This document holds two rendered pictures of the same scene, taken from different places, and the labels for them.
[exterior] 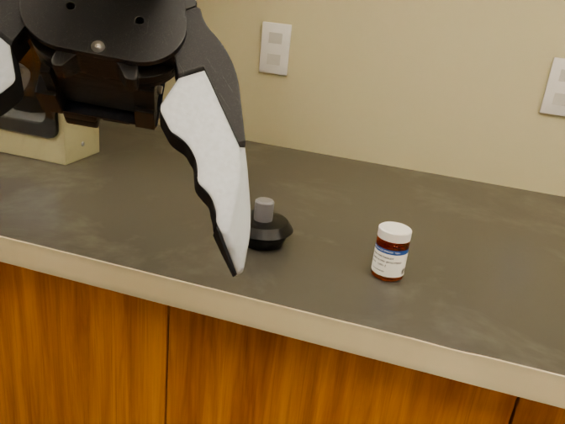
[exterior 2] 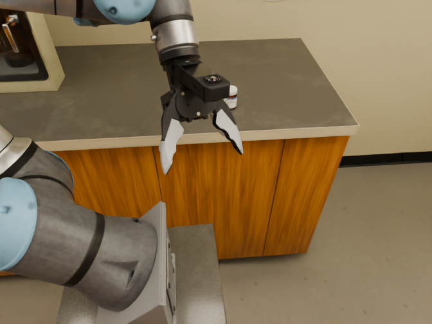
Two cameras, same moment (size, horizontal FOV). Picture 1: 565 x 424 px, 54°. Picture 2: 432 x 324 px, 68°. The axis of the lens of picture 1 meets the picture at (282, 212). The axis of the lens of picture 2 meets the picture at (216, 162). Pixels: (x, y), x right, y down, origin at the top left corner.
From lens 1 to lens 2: 40 cm
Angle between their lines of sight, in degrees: 27
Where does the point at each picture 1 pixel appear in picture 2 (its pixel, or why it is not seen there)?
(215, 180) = (233, 135)
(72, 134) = (54, 74)
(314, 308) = (213, 130)
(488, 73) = not seen: outside the picture
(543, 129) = (269, 8)
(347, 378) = (227, 149)
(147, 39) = (207, 107)
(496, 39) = not seen: outside the picture
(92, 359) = (123, 173)
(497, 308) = (272, 108)
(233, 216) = (239, 143)
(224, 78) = (226, 108)
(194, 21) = not seen: hidden behind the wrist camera
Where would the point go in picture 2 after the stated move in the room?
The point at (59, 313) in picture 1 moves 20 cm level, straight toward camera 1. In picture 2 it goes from (103, 161) to (135, 193)
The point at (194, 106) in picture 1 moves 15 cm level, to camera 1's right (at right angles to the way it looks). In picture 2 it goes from (222, 119) to (297, 103)
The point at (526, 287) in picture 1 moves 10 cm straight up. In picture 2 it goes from (279, 95) to (283, 70)
